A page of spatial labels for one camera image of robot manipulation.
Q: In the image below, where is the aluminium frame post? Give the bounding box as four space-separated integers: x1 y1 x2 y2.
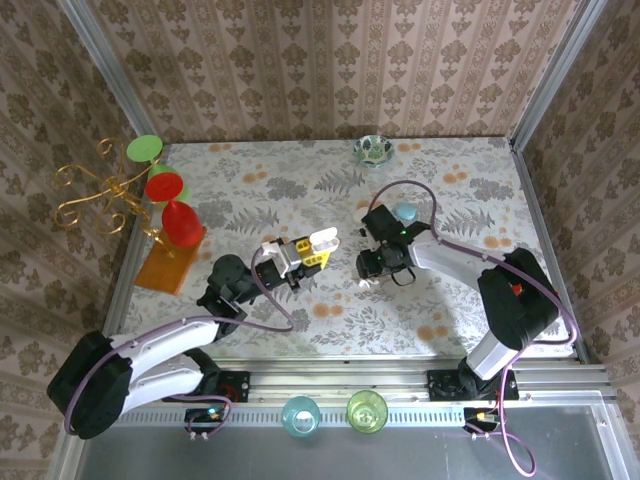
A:
509 0 601 151
56 0 162 146

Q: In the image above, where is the red wine glass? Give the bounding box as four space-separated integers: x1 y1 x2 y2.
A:
144 172 208 250

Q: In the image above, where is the gold wire glass stand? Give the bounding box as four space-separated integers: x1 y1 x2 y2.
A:
53 137 176 259

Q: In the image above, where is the perforated metal strip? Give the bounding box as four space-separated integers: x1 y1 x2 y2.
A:
84 405 471 426

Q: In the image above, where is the aluminium mounting rail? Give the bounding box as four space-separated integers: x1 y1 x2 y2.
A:
69 357 616 404

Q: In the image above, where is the grey metal shelf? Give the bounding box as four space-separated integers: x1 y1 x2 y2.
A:
49 399 640 480

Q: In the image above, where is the orange wooden stand base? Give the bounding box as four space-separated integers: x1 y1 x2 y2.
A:
133 225 207 296

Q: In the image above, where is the aluminium table edge rail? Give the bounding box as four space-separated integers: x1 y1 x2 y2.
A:
507 135 591 364
102 142 169 346

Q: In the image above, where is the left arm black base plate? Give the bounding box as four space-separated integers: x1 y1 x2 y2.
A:
161 370 251 404

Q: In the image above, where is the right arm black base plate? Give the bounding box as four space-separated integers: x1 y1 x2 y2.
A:
426 368 520 402

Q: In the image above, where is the green wine glass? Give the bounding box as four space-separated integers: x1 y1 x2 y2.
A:
126 134 191 202

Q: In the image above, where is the teal glass cup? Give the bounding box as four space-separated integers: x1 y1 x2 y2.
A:
280 395 322 441

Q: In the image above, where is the green glass cup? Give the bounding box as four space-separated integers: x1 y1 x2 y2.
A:
346 389 390 435

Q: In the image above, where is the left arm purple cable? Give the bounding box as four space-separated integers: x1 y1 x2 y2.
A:
63 245 296 441

